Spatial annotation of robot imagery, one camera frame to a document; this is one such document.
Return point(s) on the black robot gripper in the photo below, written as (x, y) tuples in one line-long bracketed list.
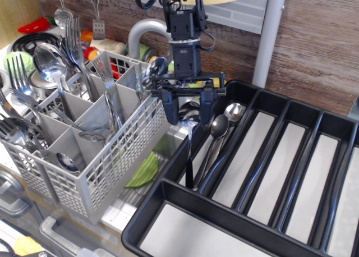
[(188, 68)]

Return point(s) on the small steel spoon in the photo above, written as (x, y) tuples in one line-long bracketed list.
[(189, 117)]

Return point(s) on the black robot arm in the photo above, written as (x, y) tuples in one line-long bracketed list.
[(176, 9)]

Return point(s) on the steel spoon in tray front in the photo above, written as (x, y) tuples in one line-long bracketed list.
[(218, 129)]

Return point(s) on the steel spoon in tray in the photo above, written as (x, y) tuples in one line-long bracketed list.
[(234, 112), (218, 129)]

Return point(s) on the steel spoon near faucet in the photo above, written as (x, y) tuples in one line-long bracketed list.
[(154, 69)]

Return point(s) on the steel spoon in tray back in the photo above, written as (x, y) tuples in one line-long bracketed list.
[(234, 112)]

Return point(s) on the grey plastic cutlery basket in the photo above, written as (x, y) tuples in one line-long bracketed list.
[(106, 168)]

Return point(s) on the black cutlery tray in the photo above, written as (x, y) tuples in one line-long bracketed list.
[(284, 184)]

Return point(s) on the small spoon front compartment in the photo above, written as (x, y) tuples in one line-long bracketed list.
[(67, 164)]

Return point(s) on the large steel serving spoon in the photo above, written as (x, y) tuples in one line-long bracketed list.
[(49, 63)]

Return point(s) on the yellow toy vegetable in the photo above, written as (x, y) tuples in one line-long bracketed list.
[(202, 83)]

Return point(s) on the silver sink faucet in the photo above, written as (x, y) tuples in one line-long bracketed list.
[(146, 32)]

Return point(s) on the steel fork middle compartment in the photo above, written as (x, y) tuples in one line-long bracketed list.
[(110, 87)]

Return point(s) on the green plastic leaf toy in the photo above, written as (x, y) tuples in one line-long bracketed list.
[(145, 173)]

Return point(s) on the hanging metal spatula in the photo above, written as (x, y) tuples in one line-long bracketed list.
[(98, 24)]

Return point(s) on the tall steel forks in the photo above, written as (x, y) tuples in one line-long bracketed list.
[(72, 45)]

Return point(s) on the white metal pole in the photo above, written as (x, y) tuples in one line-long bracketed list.
[(273, 14)]

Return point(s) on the steel pot with lid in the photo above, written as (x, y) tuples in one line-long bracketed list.
[(41, 87)]

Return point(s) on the hanging metal strainer ladle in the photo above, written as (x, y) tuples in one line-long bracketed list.
[(62, 15)]

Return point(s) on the red toy chili pepper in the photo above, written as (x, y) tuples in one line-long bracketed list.
[(40, 25)]

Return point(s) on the green toy cabbage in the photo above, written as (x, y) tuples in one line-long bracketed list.
[(13, 59)]

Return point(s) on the steel fork far left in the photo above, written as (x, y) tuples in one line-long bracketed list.
[(23, 92)]

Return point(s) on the steel fork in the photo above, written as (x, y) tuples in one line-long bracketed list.
[(23, 92), (22, 133)]

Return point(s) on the black stove burner coil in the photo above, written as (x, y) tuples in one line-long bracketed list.
[(29, 42)]

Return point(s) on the steel fork lower left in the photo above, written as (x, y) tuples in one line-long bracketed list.
[(22, 133)]

